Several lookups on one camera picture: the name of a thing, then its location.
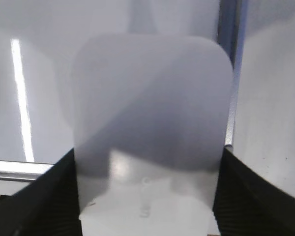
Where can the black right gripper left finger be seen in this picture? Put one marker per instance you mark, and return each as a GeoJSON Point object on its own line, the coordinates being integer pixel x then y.
{"type": "Point", "coordinates": [49, 206]}

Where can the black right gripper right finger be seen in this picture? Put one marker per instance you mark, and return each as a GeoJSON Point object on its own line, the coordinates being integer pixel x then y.
{"type": "Point", "coordinates": [245, 204]}

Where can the white whiteboard eraser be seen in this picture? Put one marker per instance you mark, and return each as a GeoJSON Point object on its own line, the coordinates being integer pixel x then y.
{"type": "Point", "coordinates": [150, 118]}

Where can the white board with aluminium frame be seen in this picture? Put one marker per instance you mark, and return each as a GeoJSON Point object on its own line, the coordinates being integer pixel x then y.
{"type": "Point", "coordinates": [40, 38]}

